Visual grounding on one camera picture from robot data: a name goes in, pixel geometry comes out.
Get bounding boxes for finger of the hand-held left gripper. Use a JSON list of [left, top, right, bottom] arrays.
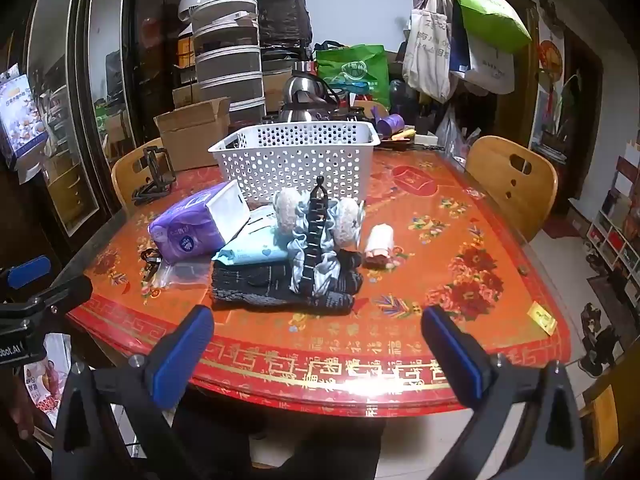
[[6, 255, 52, 289], [29, 275, 94, 317]]

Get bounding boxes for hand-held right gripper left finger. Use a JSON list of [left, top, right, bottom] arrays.
[[52, 304, 216, 480]]

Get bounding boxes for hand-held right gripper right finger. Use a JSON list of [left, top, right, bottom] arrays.
[[421, 304, 587, 480]]

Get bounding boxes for black hair ties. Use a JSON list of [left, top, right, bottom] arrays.
[[140, 247, 163, 281]]

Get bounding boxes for purple tissue pack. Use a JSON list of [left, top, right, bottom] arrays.
[[147, 181, 236, 265]]

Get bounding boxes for white towel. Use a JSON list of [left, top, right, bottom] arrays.
[[362, 222, 403, 268]]

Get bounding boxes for white printed paper sheet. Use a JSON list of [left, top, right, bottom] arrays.
[[206, 180, 252, 241]]

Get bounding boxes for white perforated plastic basket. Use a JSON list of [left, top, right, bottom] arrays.
[[207, 121, 381, 206]]

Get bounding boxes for printed snack packet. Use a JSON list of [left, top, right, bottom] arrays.
[[25, 332, 73, 411]]

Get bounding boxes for clear zip bag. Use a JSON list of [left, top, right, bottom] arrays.
[[157, 260, 213, 291]]

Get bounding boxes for yellow sticker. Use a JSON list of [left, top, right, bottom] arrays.
[[526, 302, 558, 336]]

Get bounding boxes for black knitted gloves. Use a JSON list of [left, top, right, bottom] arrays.
[[210, 250, 365, 316]]

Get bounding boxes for light blue wet wipes pack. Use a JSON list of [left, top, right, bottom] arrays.
[[212, 205, 293, 266]]

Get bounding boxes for wooden chair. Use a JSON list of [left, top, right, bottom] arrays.
[[465, 135, 559, 243], [110, 137, 176, 221]]

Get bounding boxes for blue printed box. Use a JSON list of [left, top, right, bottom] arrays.
[[0, 62, 51, 171]]

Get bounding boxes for blue-grey fabric scrunchie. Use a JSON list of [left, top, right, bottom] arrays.
[[286, 195, 361, 296]]

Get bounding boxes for dark cabinet with mirror doors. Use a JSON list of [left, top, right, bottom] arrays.
[[10, 0, 196, 241]]

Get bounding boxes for wooden chair back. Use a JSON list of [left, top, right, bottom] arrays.
[[465, 135, 559, 243]]

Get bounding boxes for black hair claw clip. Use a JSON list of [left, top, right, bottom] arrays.
[[300, 175, 333, 301]]

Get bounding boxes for open cardboard box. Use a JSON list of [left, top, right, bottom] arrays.
[[154, 96, 232, 173]]

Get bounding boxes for shelf with boxes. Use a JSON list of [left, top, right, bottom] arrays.
[[582, 140, 640, 306]]

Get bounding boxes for clear plastic bag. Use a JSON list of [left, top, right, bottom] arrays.
[[435, 105, 471, 161]]

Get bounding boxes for small cardboard box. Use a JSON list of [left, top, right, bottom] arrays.
[[172, 82, 201, 108]]

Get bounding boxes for purple cup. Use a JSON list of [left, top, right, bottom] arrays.
[[375, 114, 405, 138]]

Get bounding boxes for stacked grey storage containers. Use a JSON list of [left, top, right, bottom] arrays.
[[191, 0, 268, 123]]

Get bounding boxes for closed cardboard box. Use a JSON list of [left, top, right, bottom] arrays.
[[262, 67, 296, 111]]

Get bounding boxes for white and blue hanging bag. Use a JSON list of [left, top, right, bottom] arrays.
[[450, 25, 516, 96]]

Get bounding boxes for rear steel kettle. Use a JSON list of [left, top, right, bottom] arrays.
[[282, 60, 326, 106]]

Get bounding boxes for green shopping bag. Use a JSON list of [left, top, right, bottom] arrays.
[[315, 44, 391, 108]]

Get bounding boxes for beige canvas tote bag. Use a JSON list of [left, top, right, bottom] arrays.
[[402, 0, 456, 103]]

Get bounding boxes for bright green hanging bag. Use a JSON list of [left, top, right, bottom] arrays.
[[444, 0, 533, 56]]

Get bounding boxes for black plastic-wrapped bundle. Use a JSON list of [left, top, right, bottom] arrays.
[[250, 0, 313, 48]]

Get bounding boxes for black wire holder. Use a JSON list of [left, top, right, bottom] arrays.
[[131, 145, 177, 206]]

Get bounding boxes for steel kettle with strap handle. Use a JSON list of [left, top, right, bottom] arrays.
[[277, 89, 326, 123]]

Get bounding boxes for red round wall ornament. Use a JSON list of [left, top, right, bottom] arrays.
[[537, 37, 566, 81]]

